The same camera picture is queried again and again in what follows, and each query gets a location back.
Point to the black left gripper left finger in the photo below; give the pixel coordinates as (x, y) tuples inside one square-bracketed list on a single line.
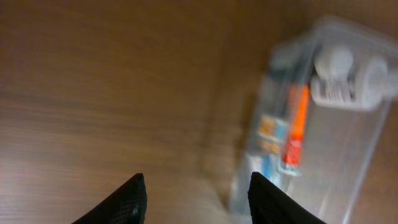
[(126, 205)]

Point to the orange tube white cap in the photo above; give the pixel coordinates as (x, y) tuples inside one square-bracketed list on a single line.
[(296, 111)]

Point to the clear plastic container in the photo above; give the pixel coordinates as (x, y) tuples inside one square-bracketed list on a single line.
[(338, 144)]

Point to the white Panadol box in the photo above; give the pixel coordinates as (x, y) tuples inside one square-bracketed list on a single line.
[(268, 166)]

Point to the white calamine lotion bottle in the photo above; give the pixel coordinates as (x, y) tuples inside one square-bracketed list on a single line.
[(350, 80)]

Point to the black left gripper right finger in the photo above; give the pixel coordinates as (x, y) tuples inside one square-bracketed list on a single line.
[(269, 205)]

